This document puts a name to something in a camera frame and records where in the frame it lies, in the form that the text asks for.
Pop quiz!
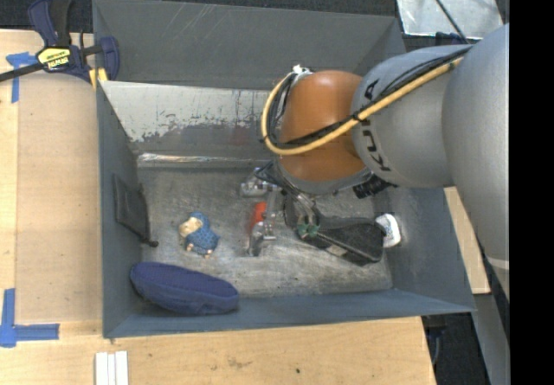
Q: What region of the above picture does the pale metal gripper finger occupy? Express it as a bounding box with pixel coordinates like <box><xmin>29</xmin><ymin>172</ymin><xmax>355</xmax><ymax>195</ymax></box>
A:
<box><xmin>247</xmin><ymin>221</ymin><xmax>279</xmax><ymax>258</ymax></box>
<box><xmin>239</xmin><ymin>166</ymin><xmax>273</xmax><ymax>198</ymax></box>

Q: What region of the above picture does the orange-red small object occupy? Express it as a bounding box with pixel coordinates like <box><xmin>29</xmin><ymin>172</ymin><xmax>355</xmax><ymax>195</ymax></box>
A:
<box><xmin>249</xmin><ymin>201</ymin><xmax>268</xmax><ymax>234</ymax></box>

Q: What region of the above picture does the grey metal bin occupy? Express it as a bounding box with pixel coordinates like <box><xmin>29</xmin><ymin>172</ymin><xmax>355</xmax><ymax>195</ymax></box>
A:
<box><xmin>91</xmin><ymin>0</ymin><xmax>478</xmax><ymax>339</ymax></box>

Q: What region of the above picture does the blue toy sheep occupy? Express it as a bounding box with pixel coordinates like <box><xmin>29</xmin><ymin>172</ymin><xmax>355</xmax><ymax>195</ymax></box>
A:
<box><xmin>177</xmin><ymin>211</ymin><xmax>222</xmax><ymax>260</ymax></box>

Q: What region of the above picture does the black flat brush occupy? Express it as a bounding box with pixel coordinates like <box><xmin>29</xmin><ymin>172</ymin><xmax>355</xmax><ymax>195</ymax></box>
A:
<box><xmin>297</xmin><ymin>218</ymin><xmax>387</xmax><ymax>267</ymax></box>

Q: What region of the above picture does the white and blue cup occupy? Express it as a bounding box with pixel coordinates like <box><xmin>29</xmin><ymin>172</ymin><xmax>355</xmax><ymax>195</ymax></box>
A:
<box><xmin>374</xmin><ymin>213</ymin><xmax>403</xmax><ymax>249</ymax></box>

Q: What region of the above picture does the dark green flat block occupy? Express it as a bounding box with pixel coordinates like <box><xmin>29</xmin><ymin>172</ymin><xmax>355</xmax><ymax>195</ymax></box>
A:
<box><xmin>113</xmin><ymin>172</ymin><xmax>159</xmax><ymax>248</ymax></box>

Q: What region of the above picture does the black cylinder on white bracket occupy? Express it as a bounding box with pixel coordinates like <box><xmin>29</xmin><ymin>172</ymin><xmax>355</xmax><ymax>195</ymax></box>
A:
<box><xmin>351</xmin><ymin>175</ymin><xmax>399</xmax><ymax>200</ymax></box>

